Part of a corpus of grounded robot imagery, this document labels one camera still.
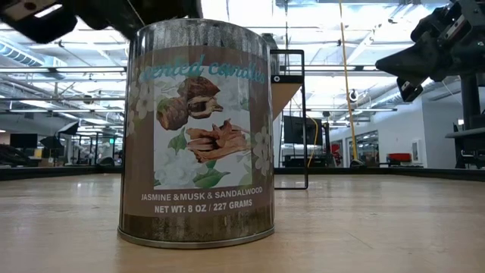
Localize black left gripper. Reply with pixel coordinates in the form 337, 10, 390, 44
71, 0, 204, 41

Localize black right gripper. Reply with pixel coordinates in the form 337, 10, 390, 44
374, 0, 485, 83

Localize jasmine sandalwood candle tin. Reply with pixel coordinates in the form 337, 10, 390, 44
117, 18, 276, 250

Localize red seat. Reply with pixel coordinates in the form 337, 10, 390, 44
388, 152, 413, 163

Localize small black background monitor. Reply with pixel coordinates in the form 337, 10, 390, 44
9, 133, 39, 149

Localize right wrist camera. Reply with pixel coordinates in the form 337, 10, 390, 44
396, 77, 424, 103

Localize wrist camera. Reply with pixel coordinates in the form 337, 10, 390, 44
396, 77, 424, 103
0, 0, 79, 45

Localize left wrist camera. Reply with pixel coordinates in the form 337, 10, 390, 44
0, 0, 79, 45

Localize long yellow cable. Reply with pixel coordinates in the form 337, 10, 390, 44
336, 0, 367, 168

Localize white wall frame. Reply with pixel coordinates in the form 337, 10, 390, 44
411, 139, 422, 164

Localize thin yellow cable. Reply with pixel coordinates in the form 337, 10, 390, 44
290, 97, 320, 168

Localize wooden shelf with black frame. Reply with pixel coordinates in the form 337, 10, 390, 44
269, 49, 309, 190

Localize black aluminium table frame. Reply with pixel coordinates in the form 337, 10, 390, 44
0, 165, 485, 182

